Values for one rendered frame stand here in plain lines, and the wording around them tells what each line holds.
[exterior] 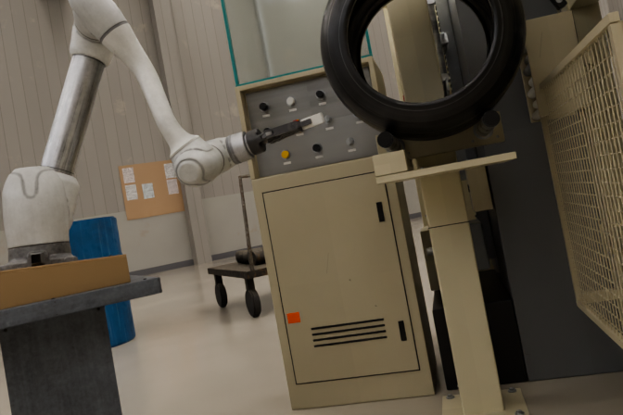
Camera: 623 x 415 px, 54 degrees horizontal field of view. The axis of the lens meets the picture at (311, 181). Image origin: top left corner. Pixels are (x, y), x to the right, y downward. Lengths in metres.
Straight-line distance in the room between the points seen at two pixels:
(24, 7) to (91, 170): 3.31
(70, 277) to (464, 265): 1.18
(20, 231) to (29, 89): 10.97
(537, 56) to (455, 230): 0.59
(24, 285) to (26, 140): 10.89
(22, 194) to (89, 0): 0.60
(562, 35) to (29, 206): 1.59
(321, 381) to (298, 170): 0.81
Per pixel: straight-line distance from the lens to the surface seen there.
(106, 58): 2.07
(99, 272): 1.63
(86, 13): 1.95
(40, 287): 1.62
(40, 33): 13.01
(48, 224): 1.75
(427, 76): 2.05
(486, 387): 2.13
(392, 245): 2.28
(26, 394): 1.72
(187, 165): 1.66
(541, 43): 2.02
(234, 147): 1.82
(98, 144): 12.58
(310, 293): 2.36
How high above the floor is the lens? 0.76
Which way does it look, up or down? 2 degrees up
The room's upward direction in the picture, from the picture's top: 10 degrees counter-clockwise
